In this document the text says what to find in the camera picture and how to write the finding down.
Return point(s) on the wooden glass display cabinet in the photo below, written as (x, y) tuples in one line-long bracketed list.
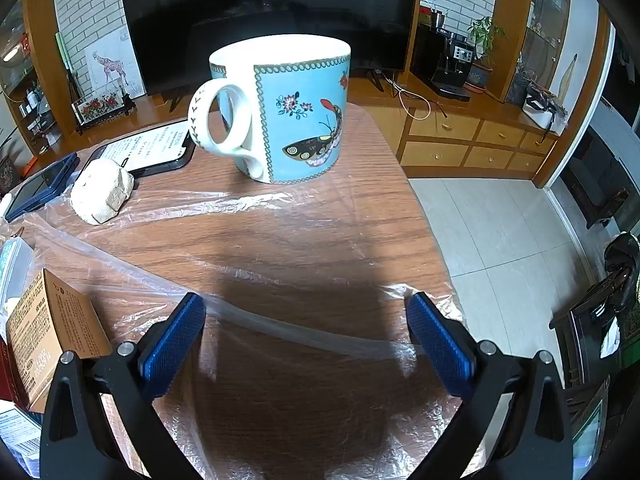
[(545, 20)]

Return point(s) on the red box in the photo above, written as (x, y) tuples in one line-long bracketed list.
[(10, 375)]

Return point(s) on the black smartphone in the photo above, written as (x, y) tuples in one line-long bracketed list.
[(150, 150)]

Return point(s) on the giraffe drawing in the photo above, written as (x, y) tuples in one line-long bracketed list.
[(112, 67)]

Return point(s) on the black television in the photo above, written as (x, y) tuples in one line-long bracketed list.
[(250, 10)]

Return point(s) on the green potted plant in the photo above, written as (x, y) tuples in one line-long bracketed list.
[(482, 35)]

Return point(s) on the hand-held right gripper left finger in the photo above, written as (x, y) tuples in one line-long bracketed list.
[(172, 347)]

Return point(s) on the framed flower picture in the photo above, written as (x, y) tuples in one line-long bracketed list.
[(100, 109)]

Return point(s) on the white paper-wrapped tea cake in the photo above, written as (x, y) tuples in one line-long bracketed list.
[(97, 190)]

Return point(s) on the brown cardboard box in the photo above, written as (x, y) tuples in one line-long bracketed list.
[(50, 320)]

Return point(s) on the clear plastic sheet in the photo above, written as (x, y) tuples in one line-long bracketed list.
[(225, 205)]

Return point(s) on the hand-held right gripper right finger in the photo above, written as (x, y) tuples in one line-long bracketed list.
[(440, 347)]

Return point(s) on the wooden drawer cabinet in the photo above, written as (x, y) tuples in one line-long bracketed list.
[(440, 155)]

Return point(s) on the clear plastic box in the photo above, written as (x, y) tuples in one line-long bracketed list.
[(15, 270)]

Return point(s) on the white blue printed packet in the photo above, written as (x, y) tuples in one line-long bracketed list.
[(17, 435)]

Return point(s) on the dark armchair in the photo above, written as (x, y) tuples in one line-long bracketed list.
[(595, 180)]

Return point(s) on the black coffee machine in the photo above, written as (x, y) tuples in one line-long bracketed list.
[(450, 65)]

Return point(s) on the blue butterfly mug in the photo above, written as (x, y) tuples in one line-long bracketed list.
[(300, 125)]

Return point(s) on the dark blue tablet case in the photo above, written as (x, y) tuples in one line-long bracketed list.
[(40, 185)]

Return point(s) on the green rolled tube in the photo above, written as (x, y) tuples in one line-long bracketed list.
[(65, 60)]

